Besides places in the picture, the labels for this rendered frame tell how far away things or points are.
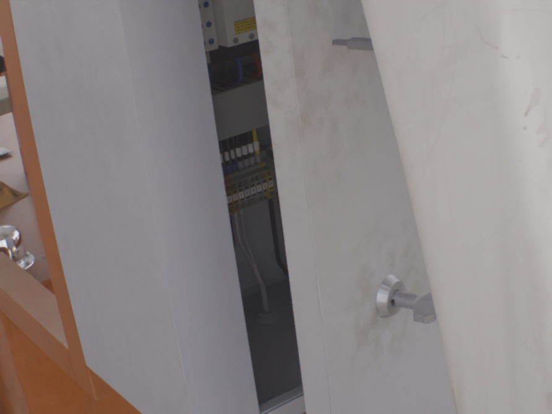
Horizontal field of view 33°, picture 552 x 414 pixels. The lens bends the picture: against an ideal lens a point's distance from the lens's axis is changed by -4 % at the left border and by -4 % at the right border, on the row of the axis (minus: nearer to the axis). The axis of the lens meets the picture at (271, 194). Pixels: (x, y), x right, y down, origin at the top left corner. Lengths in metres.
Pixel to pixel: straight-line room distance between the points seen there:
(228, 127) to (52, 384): 0.54
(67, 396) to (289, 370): 0.49
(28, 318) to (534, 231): 0.82
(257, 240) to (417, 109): 0.68
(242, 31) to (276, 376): 0.29
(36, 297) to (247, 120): 0.35
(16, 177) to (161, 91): 0.95
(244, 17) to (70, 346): 0.35
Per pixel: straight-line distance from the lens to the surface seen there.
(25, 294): 1.04
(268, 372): 0.82
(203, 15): 0.75
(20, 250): 1.21
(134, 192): 0.65
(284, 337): 0.87
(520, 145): 0.22
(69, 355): 0.92
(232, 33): 0.75
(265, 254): 0.92
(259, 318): 0.90
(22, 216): 1.38
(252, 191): 0.84
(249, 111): 0.80
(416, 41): 0.23
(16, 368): 1.21
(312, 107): 0.51
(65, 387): 1.24
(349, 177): 0.55
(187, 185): 0.64
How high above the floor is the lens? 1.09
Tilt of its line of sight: 22 degrees down
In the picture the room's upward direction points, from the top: 7 degrees counter-clockwise
